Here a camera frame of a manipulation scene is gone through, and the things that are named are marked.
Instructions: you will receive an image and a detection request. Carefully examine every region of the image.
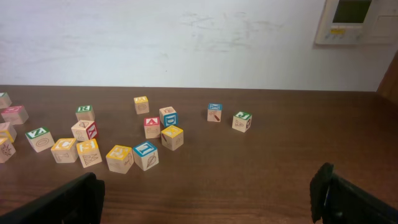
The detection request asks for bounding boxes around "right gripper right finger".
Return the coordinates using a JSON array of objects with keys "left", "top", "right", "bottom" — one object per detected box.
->
[{"left": 310, "top": 162, "right": 397, "bottom": 224}]

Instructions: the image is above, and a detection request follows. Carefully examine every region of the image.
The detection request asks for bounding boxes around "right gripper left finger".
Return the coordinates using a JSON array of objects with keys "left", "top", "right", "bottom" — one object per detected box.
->
[{"left": 1, "top": 172, "right": 105, "bottom": 224}]

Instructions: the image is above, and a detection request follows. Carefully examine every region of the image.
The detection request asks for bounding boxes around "yellow C block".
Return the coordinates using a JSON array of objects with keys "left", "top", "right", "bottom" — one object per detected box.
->
[{"left": 51, "top": 138, "right": 78, "bottom": 164}]

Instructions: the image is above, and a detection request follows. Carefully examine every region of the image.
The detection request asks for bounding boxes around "yellow S block tilted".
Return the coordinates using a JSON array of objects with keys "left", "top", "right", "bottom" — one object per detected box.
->
[{"left": 76, "top": 139, "right": 102, "bottom": 168}]

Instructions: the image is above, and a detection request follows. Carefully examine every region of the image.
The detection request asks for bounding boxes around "yellow E block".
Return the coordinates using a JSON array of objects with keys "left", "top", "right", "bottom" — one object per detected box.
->
[{"left": 106, "top": 145, "right": 134, "bottom": 174}]

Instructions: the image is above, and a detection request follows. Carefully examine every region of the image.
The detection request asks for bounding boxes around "plain block red side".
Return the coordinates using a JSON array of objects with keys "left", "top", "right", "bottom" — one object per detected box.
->
[{"left": 71, "top": 120, "right": 98, "bottom": 141}]

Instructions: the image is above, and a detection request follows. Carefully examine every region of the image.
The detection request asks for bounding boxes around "green Z block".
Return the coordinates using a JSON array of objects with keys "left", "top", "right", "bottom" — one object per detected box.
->
[{"left": 25, "top": 127, "right": 55, "bottom": 152}]

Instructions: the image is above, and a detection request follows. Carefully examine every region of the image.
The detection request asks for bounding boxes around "blue I block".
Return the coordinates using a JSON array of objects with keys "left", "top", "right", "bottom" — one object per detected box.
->
[{"left": 132, "top": 141, "right": 159, "bottom": 171}]

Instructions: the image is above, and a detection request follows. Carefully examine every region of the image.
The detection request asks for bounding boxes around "green R block upper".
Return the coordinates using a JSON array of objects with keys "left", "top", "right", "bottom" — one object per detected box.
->
[{"left": 75, "top": 105, "right": 95, "bottom": 121}]

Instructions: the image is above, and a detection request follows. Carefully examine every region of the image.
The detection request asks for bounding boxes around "red A block right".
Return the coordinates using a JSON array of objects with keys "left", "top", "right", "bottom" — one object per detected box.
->
[{"left": 144, "top": 117, "right": 161, "bottom": 139}]

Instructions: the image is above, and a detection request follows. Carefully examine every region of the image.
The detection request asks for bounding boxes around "plain wood block centre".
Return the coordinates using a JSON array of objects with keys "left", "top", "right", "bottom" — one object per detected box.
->
[{"left": 0, "top": 122, "right": 17, "bottom": 143}]

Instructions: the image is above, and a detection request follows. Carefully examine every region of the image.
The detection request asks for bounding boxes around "red Q block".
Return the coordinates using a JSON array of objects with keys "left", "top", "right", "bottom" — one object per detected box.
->
[{"left": 1, "top": 105, "right": 29, "bottom": 125}]

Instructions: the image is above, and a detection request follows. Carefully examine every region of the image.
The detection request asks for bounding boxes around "yellow block right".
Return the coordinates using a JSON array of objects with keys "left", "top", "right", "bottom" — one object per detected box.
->
[{"left": 160, "top": 125, "right": 183, "bottom": 151}]

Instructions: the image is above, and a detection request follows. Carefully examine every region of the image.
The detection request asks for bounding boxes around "yellow block top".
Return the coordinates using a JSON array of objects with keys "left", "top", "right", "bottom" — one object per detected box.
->
[{"left": 134, "top": 96, "right": 149, "bottom": 114}]

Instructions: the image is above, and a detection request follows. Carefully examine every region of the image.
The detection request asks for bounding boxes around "plain block blue side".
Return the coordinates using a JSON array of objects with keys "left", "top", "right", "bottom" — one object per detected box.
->
[{"left": 159, "top": 106, "right": 178, "bottom": 128}]

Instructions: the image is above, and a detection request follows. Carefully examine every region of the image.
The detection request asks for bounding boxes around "green J block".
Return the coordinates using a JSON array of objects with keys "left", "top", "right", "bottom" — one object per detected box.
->
[{"left": 232, "top": 111, "right": 252, "bottom": 133}]

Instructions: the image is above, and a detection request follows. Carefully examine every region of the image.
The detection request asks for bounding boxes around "green L block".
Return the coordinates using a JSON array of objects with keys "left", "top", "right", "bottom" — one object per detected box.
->
[{"left": 0, "top": 92, "right": 12, "bottom": 109}]

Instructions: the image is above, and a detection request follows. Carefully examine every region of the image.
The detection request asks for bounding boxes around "blue X block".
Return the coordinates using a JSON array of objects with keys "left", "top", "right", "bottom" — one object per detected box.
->
[{"left": 207, "top": 103, "right": 223, "bottom": 122}]

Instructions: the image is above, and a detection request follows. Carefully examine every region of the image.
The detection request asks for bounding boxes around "wall control panel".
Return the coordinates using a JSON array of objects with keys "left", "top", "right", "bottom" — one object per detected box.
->
[{"left": 315, "top": 0, "right": 397, "bottom": 45}]

